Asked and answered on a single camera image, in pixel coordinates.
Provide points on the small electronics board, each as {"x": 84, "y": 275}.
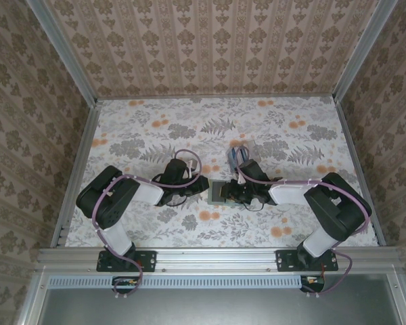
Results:
{"x": 126, "y": 283}
{"x": 312, "y": 282}

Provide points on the stack of credit cards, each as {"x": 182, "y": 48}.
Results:
{"x": 243, "y": 152}

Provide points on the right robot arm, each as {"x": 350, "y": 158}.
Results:
{"x": 331, "y": 210}

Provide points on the aluminium frame post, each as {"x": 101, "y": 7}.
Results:
{"x": 358, "y": 50}
{"x": 67, "y": 57}

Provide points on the aluminium frame side rail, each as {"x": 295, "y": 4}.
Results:
{"x": 362, "y": 169}
{"x": 78, "y": 169}

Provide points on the grey metal panel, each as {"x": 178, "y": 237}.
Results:
{"x": 216, "y": 308}

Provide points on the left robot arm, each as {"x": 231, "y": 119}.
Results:
{"x": 115, "y": 203}

